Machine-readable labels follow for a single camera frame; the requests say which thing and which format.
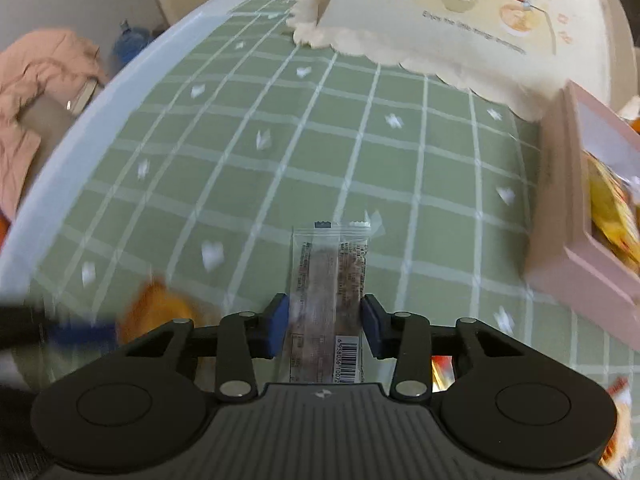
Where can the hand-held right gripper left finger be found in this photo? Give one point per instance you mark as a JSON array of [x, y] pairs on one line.
[[278, 326]]

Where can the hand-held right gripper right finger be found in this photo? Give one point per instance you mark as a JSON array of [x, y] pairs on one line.
[[373, 326]]

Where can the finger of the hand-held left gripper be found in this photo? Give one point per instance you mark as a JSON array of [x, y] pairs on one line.
[[82, 334]]

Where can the clear brown snack bar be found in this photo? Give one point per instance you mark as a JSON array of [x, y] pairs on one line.
[[325, 280]]

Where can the pink storage box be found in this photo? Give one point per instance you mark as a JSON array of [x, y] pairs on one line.
[[560, 185]]

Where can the red yellow snack packet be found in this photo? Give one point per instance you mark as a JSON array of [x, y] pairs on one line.
[[442, 372]]

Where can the green checkered tablecloth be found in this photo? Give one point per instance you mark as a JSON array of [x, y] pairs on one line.
[[200, 160]]

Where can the orange white snack packet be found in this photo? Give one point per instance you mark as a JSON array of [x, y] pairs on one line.
[[617, 425]]

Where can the pink jacket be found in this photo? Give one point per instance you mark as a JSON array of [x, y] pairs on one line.
[[35, 65]]

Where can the blue water bottle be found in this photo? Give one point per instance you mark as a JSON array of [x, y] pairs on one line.
[[131, 42]]

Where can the cream cartoon printed cloth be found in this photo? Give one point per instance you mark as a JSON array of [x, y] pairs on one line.
[[450, 40]]

